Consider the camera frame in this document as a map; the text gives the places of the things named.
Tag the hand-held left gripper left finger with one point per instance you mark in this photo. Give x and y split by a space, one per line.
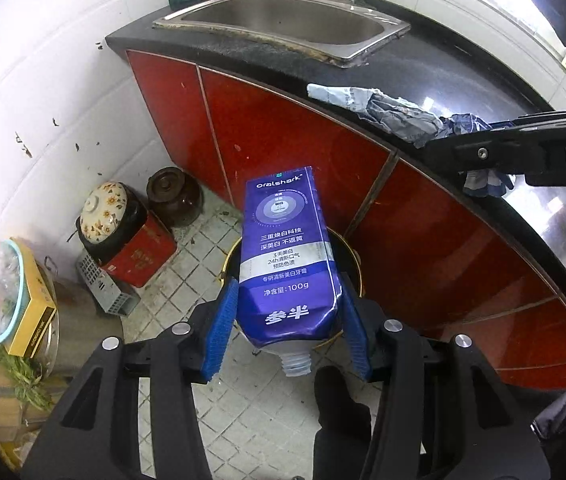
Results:
220 330

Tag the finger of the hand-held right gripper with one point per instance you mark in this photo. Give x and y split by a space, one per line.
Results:
553 119
478 152

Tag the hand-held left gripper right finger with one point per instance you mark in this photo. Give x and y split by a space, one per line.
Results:
358 335

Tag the black bucket yellow rim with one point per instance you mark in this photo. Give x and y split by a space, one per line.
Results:
349 265

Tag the purple toothpaste tube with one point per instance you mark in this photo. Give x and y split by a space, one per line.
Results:
285 260

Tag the grey blue cloth rag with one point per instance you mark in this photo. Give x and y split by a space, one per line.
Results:
388 110

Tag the person's dark trouser leg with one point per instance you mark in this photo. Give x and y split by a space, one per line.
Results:
338 410

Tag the red tin box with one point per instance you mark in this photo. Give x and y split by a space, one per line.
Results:
139 256

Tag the grey plastic basket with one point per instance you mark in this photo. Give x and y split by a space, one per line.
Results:
104 286

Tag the brown clay pot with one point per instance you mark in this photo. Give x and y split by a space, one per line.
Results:
173 202

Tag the large metal pot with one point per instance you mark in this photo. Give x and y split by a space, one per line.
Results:
70 332

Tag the floral lid ceramic pot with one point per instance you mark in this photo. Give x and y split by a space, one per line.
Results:
108 215

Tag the yellow cardboard box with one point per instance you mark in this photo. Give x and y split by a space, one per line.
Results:
33 321

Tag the red cabinet front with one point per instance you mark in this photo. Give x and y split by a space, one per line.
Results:
283 125

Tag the green leafy vegetables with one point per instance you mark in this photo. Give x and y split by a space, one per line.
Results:
23 380

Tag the teal plastic basket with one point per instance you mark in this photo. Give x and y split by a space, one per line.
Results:
13 290

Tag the stainless steel sink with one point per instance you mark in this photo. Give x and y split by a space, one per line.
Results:
283 20

